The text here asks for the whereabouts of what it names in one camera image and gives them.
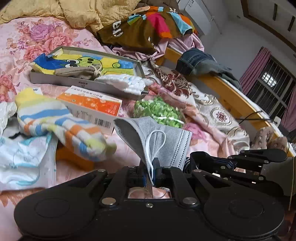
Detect grey face mask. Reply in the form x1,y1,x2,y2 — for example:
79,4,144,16
114,116,192,185

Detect white quilted baby cloth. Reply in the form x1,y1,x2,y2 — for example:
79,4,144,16
94,74,154,95

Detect yellow striped fuzzy sock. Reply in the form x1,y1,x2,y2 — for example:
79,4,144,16
15,88,117,162

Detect beige brown felt cloth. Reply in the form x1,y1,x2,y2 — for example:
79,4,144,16
54,66,102,80

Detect cream maroon brocade cloth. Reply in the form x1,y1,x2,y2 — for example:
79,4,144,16
142,60,250,157

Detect glass jar of green stars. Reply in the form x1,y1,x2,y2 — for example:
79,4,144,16
133,96,185,128

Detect orange white medicine box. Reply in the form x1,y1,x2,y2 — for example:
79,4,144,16
56,86,122,135

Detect pink window curtain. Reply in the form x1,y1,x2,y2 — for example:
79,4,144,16
240,47,271,94

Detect white blue patterned cloth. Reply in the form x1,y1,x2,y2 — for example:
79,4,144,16
0,101,58,192

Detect yellow green cartoon towel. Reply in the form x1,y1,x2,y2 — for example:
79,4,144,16
30,53,134,75

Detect blue denim jeans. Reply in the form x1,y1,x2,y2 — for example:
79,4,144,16
176,48,242,91

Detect pink floral bedsheet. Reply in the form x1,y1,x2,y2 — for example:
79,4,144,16
1,17,236,240

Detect grey shallow cardboard box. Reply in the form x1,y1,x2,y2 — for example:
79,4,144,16
30,47,149,100

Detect pale pink garment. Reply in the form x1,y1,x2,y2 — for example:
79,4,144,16
102,33,204,61

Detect brown multicolour striped garment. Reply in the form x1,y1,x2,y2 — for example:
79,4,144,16
97,6,197,54

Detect tan yellow quilt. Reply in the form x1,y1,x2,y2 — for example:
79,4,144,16
1,0,139,33

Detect wooden bed frame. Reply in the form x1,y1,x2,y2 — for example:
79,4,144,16
151,59,295,157

